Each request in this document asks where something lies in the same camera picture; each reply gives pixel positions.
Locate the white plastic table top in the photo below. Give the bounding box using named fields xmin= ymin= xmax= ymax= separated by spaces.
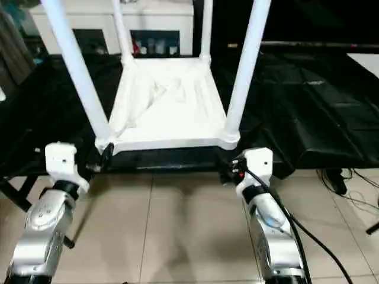
xmin=94 ymin=56 xmax=240 ymax=156

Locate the white plastic table leg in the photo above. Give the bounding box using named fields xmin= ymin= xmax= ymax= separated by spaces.
xmin=111 ymin=0 xmax=136 ymax=64
xmin=40 ymin=0 xmax=115 ymax=146
xmin=224 ymin=0 xmax=273 ymax=140
xmin=200 ymin=0 xmax=214 ymax=62

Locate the black table mat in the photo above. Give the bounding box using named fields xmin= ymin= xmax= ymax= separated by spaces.
xmin=0 ymin=51 xmax=379 ymax=181

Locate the grey window curtain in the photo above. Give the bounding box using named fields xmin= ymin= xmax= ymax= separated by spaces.
xmin=0 ymin=8 xmax=36 ymax=89

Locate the dark metal rod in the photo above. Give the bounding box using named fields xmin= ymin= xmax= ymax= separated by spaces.
xmin=260 ymin=41 xmax=379 ymax=50

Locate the white glass-door cabinet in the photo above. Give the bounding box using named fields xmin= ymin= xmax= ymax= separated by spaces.
xmin=31 ymin=0 xmax=195 ymax=57

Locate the black backdrop cloth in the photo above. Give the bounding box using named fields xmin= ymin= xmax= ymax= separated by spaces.
xmin=192 ymin=0 xmax=379 ymax=56

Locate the white flat board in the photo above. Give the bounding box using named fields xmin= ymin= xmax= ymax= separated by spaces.
xmin=346 ymin=53 xmax=379 ymax=78

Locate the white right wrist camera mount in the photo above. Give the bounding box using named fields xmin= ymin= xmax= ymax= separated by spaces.
xmin=235 ymin=147 xmax=273 ymax=193

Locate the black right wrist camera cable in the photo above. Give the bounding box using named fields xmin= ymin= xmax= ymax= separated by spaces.
xmin=232 ymin=159 xmax=355 ymax=284

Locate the black floor cable bundle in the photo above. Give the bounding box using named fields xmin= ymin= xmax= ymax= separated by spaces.
xmin=316 ymin=167 xmax=379 ymax=208

